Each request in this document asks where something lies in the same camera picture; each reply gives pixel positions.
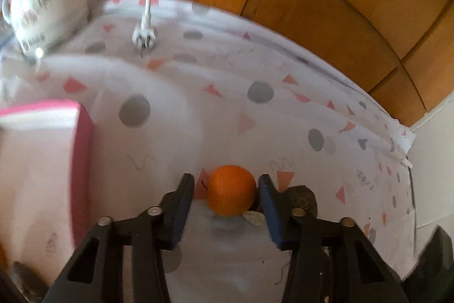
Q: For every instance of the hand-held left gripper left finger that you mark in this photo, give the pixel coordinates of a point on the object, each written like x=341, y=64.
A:
x=180, y=214

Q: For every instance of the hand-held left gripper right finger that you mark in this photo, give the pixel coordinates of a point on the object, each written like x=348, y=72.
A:
x=271, y=214

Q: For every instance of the smooth orange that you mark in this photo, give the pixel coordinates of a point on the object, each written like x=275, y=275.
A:
x=230, y=193

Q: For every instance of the pink shallow box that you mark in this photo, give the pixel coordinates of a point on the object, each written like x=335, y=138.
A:
x=83, y=164

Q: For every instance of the dark brown round cake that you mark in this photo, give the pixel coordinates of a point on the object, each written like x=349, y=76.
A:
x=303, y=198

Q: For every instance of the patterned white tablecloth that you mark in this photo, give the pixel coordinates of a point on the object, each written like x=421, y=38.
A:
x=212, y=111

